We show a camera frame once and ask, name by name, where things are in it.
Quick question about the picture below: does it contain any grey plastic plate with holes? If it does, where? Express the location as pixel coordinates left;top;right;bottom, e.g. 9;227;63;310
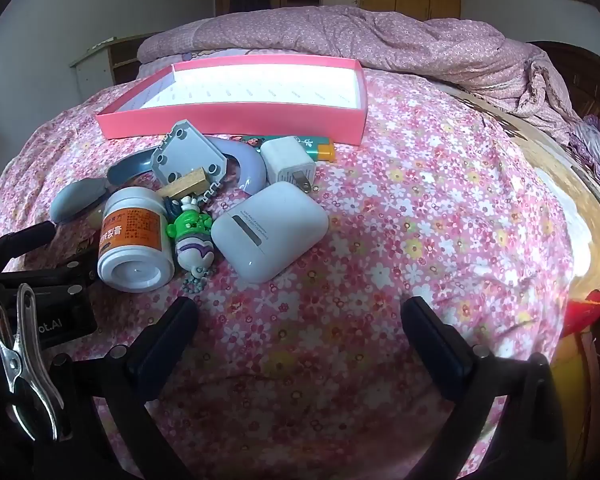
150;120;229;196

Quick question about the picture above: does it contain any green cartoon lighter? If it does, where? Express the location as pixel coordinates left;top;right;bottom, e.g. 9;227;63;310
240;134;337;162

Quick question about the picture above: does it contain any metal spring clip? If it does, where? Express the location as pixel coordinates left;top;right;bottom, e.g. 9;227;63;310
0;283;66;443

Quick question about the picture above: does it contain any pink floral bedsheet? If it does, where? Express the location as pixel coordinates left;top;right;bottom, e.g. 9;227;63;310
0;67;581;480

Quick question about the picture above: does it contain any purple curved holder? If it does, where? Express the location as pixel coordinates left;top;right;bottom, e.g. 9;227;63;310
207;136;268;195

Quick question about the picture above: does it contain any pink quilt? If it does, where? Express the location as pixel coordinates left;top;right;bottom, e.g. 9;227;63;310
137;6;586;126

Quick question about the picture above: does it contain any white earbuds case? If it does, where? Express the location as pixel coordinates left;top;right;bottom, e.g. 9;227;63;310
210;181;331;283

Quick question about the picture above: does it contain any white bottle with orange label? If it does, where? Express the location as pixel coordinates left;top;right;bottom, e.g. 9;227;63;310
96;186;176;293

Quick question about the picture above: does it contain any wooden block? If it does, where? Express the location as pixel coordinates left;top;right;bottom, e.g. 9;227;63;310
156;169;206;201

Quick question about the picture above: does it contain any dark wooden headboard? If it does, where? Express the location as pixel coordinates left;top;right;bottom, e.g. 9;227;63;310
525;41;600;146

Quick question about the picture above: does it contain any lilac pillow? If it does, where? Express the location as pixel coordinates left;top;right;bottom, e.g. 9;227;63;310
570;115;600;171

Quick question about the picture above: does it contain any white charger plug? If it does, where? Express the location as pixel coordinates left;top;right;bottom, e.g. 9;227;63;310
259;137;317;194

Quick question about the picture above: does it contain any red cloth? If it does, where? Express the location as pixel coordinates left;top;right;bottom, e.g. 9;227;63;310
562;290;600;336

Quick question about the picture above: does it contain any green toy figure keychain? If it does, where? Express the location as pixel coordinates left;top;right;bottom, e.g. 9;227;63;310
165;197;218;297

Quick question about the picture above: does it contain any pink cardboard box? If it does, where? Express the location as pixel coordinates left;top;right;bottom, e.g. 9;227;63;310
95;57;368;145

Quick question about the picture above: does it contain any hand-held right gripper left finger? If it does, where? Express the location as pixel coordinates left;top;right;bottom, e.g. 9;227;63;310
45;296;201;480

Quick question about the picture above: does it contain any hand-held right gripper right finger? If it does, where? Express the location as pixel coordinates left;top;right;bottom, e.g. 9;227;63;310
400;296;568;480

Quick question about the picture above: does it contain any bedside cabinet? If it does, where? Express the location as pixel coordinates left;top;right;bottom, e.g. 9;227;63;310
70;35;158;106

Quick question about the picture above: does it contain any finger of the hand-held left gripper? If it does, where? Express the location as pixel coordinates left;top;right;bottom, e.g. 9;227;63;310
0;221;59;262
0;257;99;301

